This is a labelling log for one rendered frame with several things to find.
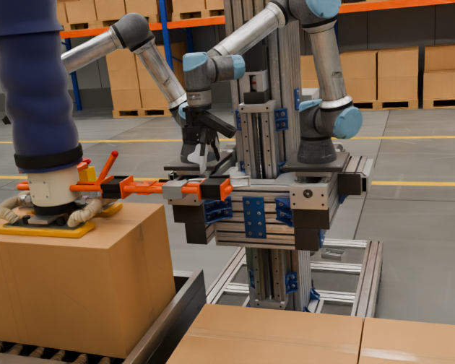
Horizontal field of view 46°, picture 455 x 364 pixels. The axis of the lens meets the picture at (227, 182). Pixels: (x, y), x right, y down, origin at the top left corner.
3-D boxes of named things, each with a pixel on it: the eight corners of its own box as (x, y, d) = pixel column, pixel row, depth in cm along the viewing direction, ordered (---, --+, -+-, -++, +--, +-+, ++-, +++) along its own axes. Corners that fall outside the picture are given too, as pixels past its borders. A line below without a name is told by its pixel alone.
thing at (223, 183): (198, 200, 166) (196, 185, 165) (206, 192, 173) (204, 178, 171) (223, 201, 163) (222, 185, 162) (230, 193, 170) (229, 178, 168)
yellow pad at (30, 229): (-4, 234, 184) (-8, 220, 182) (15, 222, 193) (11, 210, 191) (79, 238, 173) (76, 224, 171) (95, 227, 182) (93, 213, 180)
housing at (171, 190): (162, 199, 171) (160, 185, 170) (170, 192, 177) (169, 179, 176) (182, 199, 169) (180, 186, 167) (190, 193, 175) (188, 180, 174)
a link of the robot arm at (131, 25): (157, 35, 200) (40, 96, 196) (154, 35, 210) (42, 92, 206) (142, 6, 196) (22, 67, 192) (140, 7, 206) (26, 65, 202)
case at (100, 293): (-17, 338, 195) (-43, 238, 183) (51, 286, 231) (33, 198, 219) (126, 360, 175) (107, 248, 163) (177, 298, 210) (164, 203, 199)
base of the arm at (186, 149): (188, 154, 231) (186, 131, 229) (221, 154, 226) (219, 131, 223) (174, 163, 218) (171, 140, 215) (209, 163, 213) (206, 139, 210)
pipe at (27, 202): (-3, 222, 185) (-7, 206, 183) (42, 198, 207) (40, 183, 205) (81, 225, 173) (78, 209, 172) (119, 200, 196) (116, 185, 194)
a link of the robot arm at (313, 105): (318, 128, 210) (316, 94, 206) (341, 133, 199) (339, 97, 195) (293, 134, 205) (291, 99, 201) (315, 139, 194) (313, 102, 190)
